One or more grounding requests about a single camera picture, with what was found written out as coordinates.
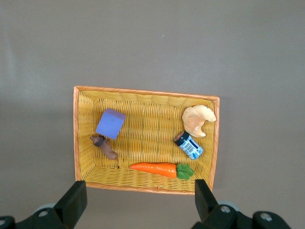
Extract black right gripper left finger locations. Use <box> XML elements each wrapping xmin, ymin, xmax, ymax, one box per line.
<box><xmin>0</xmin><ymin>180</ymin><xmax>88</xmax><ymax>229</ymax></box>

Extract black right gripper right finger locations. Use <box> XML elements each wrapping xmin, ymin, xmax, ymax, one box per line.
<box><xmin>192</xmin><ymin>178</ymin><xmax>293</xmax><ymax>229</ymax></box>

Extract orange toy carrot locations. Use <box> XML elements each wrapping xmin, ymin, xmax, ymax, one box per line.
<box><xmin>130</xmin><ymin>162</ymin><xmax>194</xmax><ymax>180</ymax></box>

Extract small jar blue label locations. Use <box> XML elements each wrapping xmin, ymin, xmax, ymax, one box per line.
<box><xmin>174</xmin><ymin>131</ymin><xmax>204</xmax><ymax>160</ymax></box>

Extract brown toy root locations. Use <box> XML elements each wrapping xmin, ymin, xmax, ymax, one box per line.
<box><xmin>90</xmin><ymin>135</ymin><xmax>120</xmax><ymax>169</ymax></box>

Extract toy croissant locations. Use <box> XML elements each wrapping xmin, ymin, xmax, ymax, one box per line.
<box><xmin>182</xmin><ymin>104</ymin><xmax>217</xmax><ymax>138</ymax></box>

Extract purple foam cube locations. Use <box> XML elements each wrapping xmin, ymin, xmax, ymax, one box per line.
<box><xmin>95</xmin><ymin>108</ymin><xmax>126</xmax><ymax>140</ymax></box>

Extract yellow wicker basket orange rim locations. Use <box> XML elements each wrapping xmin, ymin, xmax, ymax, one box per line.
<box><xmin>73</xmin><ymin>85</ymin><xmax>220</xmax><ymax>196</ymax></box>

